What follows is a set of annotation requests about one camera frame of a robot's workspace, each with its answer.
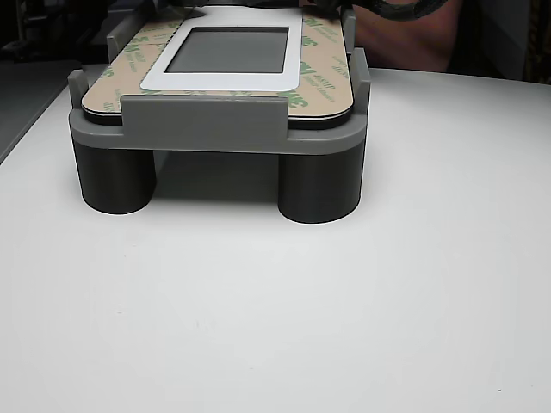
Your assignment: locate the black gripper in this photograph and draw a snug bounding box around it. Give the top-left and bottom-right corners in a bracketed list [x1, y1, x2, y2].
[165, 0, 359, 13]

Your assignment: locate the grey fixture with round legs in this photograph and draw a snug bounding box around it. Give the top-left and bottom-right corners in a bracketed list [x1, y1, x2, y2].
[67, 7, 371, 225]

